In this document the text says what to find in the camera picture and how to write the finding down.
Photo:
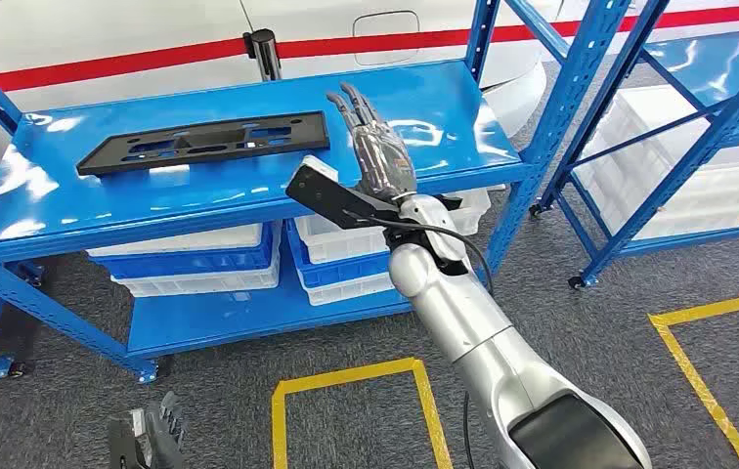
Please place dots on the long black plastic part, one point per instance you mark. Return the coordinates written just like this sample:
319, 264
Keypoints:
214, 139

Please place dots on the blue plastic crate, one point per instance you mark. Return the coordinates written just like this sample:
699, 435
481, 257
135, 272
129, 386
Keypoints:
343, 270
201, 260

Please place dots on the black chrome stanchion post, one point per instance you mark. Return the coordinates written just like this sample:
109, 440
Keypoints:
266, 55

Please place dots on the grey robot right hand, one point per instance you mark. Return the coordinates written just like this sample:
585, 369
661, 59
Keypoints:
382, 158

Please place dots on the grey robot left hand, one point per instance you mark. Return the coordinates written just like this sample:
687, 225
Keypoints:
156, 437

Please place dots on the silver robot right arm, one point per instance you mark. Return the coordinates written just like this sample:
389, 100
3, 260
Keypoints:
473, 324

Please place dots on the white car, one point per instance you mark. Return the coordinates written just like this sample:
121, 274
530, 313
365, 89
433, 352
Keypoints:
117, 32

